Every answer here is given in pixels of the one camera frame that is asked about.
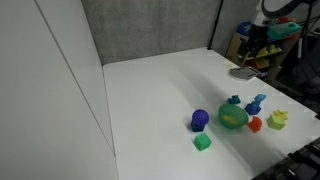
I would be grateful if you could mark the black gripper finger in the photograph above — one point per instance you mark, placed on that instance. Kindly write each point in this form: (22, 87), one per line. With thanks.
(252, 53)
(243, 55)

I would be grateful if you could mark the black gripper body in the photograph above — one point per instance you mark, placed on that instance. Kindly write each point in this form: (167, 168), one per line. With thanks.
(258, 35)

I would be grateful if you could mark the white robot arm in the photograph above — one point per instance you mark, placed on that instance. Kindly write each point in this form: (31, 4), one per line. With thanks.
(286, 10)

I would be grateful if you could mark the wooden toy shelf with bins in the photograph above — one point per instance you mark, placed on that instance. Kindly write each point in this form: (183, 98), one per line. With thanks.
(270, 55)

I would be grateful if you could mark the light blue rubber toy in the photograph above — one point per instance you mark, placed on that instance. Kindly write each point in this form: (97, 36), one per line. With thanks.
(259, 98)

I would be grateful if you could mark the green translucent bowl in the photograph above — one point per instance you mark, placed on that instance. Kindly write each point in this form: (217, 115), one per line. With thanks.
(233, 111)

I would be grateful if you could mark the yellow rubber toy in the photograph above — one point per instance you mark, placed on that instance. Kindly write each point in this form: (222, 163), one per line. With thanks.
(230, 119)

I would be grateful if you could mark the yellow star toy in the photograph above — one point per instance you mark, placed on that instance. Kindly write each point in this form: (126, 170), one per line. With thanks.
(280, 114)

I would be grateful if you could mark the orange rubber animal toy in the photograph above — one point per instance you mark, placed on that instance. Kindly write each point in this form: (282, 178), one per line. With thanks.
(255, 124)

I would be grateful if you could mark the cardboard box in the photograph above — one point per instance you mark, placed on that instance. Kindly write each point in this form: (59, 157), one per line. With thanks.
(235, 45)

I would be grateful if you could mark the grey flat device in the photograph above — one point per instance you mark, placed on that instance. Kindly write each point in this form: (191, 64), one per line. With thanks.
(243, 73)

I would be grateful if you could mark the black vertical pole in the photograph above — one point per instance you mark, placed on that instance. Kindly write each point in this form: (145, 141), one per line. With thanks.
(214, 25)

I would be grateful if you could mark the blue hollow cube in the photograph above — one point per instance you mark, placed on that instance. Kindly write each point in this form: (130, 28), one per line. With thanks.
(251, 109)

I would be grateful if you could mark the black office chair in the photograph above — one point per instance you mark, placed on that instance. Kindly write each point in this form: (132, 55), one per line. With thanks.
(305, 73)

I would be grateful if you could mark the dark blue cube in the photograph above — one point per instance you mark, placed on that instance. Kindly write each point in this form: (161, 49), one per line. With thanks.
(196, 127)

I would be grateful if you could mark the black equipment frame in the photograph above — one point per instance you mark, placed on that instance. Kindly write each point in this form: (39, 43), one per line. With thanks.
(296, 165)

